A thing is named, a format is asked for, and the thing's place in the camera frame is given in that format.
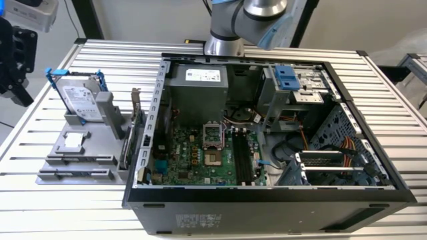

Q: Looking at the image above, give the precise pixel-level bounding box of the grey power supply unit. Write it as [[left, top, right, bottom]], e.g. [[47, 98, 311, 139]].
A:
[[164, 63, 231, 125]]

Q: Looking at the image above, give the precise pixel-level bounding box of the green motherboard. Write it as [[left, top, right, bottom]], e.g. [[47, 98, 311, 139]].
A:
[[151, 122, 270, 187]]

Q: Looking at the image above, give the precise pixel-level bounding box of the red yellow flat wire bundle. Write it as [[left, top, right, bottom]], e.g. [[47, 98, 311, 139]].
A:
[[339, 136, 359, 169]]

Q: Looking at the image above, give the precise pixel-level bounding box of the grey parts rack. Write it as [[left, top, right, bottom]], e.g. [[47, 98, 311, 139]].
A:
[[35, 91, 135, 186]]

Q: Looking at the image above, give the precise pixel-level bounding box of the blue plastic bay latch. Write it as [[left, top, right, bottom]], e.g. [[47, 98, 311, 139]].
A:
[[274, 64, 299, 92]]

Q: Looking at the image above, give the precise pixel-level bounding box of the CPU socket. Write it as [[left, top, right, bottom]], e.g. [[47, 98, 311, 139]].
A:
[[203, 149, 224, 168]]

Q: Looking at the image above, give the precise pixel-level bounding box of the graphics card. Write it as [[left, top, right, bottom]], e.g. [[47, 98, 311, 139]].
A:
[[117, 87, 148, 172]]

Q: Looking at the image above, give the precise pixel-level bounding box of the metal socket cover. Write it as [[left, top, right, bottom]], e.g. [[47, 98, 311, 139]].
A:
[[202, 121, 224, 149]]

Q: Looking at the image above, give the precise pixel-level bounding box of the hard disk in blue carrier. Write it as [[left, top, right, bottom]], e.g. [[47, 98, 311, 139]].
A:
[[44, 66, 108, 125]]

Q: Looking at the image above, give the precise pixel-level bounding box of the orange red wire bundle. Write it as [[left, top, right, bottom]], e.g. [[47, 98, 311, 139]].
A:
[[279, 112, 310, 151]]

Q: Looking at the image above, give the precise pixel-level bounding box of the black cable loop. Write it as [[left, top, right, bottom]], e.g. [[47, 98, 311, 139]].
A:
[[271, 134, 302, 166]]

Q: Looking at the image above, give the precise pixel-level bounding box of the yellow black wire bundle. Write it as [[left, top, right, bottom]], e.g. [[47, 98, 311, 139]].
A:
[[222, 107, 264, 126]]

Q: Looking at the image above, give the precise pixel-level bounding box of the black grey PC case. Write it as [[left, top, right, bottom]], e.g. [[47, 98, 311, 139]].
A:
[[121, 51, 420, 236]]

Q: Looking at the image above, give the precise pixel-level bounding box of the silver CPU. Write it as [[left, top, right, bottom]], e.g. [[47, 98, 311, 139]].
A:
[[63, 132, 84, 147]]

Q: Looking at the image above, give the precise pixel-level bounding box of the black frame post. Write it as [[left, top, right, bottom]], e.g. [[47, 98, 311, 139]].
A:
[[288, 0, 320, 49], [71, 0, 105, 40]]

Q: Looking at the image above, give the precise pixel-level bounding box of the blue rear port block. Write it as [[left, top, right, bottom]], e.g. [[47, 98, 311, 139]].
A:
[[154, 160, 168, 174]]

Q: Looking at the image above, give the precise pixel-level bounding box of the metal drive cage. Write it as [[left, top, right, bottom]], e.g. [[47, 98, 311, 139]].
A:
[[256, 63, 342, 132]]

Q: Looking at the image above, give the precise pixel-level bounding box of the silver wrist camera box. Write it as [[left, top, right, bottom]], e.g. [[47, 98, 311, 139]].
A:
[[3, 0, 60, 33]]

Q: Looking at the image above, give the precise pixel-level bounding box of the black RAM slot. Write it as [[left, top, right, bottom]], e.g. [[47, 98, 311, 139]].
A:
[[232, 127, 244, 186], [236, 127, 248, 186], [240, 127, 254, 186], [244, 127, 258, 186]]

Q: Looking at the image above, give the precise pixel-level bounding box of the black case fan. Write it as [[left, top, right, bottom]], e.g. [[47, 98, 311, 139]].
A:
[[155, 96, 176, 161]]

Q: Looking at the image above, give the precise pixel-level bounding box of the perforated metal disk bay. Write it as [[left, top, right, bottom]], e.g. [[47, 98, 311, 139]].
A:
[[276, 102, 391, 187]]

